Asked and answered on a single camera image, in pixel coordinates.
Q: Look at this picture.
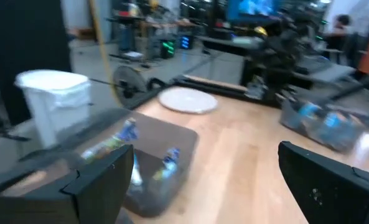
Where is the white green granola bar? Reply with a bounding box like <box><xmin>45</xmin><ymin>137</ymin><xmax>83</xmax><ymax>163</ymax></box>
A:
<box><xmin>129</xmin><ymin>154</ymin><xmax>144</xmax><ymax>187</ymax></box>
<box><xmin>80</xmin><ymin>118</ymin><xmax>140</xmax><ymax>162</ymax></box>

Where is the blue lit display screen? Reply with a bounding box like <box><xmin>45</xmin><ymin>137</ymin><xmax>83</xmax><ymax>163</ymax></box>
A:
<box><xmin>226</xmin><ymin>0</ymin><xmax>281</xmax><ymax>23</ymax></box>

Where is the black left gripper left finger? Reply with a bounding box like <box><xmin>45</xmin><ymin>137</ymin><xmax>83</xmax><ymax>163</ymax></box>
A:
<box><xmin>62</xmin><ymin>144</ymin><xmax>136</xmax><ymax>224</ymax></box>

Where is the blue granola bar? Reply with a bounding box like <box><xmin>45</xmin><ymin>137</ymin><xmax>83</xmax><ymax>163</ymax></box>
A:
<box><xmin>297</xmin><ymin>102</ymin><xmax>322</xmax><ymax>118</ymax></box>
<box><xmin>322</xmin><ymin>111</ymin><xmax>343</xmax><ymax>128</ymax></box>

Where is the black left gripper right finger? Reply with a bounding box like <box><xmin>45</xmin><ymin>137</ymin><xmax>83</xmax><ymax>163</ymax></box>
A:
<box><xmin>278</xmin><ymin>140</ymin><xmax>369</xmax><ymax>224</ymax></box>

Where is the grey desk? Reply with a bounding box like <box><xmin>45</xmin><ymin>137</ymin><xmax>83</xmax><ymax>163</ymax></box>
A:
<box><xmin>296</xmin><ymin>55</ymin><xmax>358</xmax><ymax>85</ymax></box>

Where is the grey translucent plastic bin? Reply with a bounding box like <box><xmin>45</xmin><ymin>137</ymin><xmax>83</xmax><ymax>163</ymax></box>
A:
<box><xmin>279</xmin><ymin>98</ymin><xmax>369</xmax><ymax>154</ymax></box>
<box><xmin>58</xmin><ymin>107</ymin><xmax>200</xmax><ymax>218</ymax></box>

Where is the yellow hanging cable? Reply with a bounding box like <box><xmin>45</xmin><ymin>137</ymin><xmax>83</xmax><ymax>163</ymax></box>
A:
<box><xmin>89</xmin><ymin>0</ymin><xmax>123</xmax><ymax>108</ymax></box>

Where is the person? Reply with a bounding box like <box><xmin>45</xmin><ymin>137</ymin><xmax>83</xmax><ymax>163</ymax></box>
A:
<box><xmin>324</xmin><ymin>14</ymin><xmax>355</xmax><ymax>62</ymax></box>

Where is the white trash can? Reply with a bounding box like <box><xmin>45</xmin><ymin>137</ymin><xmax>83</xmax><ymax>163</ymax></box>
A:
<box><xmin>14</xmin><ymin>69</ymin><xmax>92</xmax><ymax>147</ymax></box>

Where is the black partition screen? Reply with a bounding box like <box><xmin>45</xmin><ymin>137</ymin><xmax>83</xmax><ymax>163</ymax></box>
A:
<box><xmin>0</xmin><ymin>0</ymin><xmax>72</xmax><ymax>138</ymax></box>

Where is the white flat plate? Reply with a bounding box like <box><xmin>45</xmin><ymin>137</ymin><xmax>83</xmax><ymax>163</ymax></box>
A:
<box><xmin>157</xmin><ymin>86</ymin><xmax>219</xmax><ymax>114</ymax></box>

